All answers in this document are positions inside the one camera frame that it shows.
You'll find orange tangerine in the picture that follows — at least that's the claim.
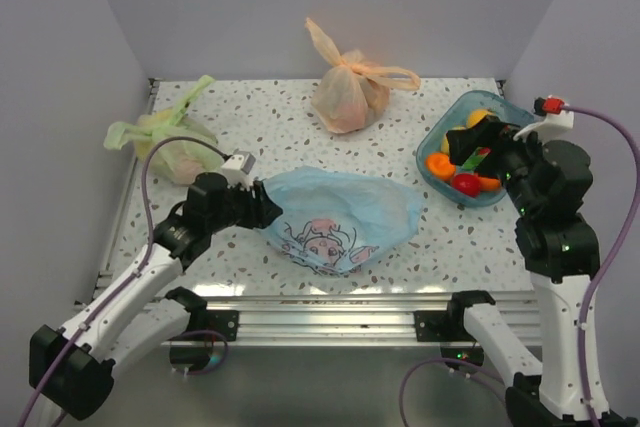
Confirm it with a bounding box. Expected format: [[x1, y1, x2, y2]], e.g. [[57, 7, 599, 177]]
[[425, 152, 456, 183], [476, 176, 502, 192]]

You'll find red dragon fruit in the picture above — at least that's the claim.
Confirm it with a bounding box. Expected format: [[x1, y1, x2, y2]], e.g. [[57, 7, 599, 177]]
[[462, 147, 491, 171]]

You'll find yellow mango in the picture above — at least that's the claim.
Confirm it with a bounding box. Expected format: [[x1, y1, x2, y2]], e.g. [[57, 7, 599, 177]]
[[466, 109, 495, 129]]

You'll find aluminium front rail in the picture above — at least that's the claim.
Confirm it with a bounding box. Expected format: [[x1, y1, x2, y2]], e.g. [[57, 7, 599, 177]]
[[64, 291, 586, 348]]

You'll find orange plastic bag with fruit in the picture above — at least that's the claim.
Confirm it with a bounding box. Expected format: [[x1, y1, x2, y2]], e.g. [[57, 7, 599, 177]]
[[305, 19, 421, 134]]

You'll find yellow lemon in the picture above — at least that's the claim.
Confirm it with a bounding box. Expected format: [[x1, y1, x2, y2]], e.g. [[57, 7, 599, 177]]
[[440, 125, 465, 155]]

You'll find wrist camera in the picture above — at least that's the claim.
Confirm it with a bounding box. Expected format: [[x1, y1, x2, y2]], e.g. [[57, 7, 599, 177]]
[[219, 150, 256, 188], [514, 96, 574, 144]]

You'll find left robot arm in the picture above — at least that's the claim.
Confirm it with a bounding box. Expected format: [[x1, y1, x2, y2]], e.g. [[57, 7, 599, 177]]
[[29, 173, 283, 421]]

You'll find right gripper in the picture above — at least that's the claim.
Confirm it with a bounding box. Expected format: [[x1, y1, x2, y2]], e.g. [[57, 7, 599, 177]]
[[447, 112, 556, 213]]

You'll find green plastic bag with fruit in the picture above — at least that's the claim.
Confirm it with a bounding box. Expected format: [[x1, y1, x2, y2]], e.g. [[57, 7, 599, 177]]
[[103, 75, 224, 185]]

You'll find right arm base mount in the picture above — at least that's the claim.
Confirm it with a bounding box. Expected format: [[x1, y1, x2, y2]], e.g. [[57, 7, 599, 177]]
[[413, 290, 496, 343]]

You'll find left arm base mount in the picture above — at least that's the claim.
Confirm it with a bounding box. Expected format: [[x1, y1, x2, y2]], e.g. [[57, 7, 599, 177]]
[[164, 287, 240, 342]]

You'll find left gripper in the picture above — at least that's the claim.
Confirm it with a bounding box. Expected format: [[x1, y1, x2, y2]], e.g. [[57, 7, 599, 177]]
[[206, 176, 282, 234]]

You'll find purple cable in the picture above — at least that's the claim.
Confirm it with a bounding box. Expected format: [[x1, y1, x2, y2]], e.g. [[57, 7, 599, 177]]
[[564, 105, 640, 427], [16, 136, 231, 427]]

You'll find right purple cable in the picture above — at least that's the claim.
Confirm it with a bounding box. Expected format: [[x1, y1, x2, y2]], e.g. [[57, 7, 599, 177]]
[[564, 105, 640, 427]]

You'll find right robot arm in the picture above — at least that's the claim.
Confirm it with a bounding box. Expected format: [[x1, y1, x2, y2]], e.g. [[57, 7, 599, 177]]
[[445, 116, 638, 426]]

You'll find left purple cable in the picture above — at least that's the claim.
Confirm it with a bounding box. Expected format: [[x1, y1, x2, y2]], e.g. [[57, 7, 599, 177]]
[[16, 136, 231, 427]]

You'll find red apple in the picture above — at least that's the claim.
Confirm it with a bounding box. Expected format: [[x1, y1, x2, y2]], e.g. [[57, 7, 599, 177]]
[[451, 173, 482, 198]]

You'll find teal transparent plastic basin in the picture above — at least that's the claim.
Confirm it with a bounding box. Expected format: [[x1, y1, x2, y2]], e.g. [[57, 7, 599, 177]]
[[415, 90, 535, 208]]

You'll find blue plastic bag with fruit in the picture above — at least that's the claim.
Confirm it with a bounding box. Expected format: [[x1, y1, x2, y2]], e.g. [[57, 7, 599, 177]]
[[263, 167, 423, 276]]

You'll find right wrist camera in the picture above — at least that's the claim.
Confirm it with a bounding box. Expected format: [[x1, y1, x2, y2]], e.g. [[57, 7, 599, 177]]
[[514, 96, 574, 144]]

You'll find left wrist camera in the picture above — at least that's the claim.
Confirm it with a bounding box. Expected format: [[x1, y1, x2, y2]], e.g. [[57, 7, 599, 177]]
[[219, 150, 256, 188]]

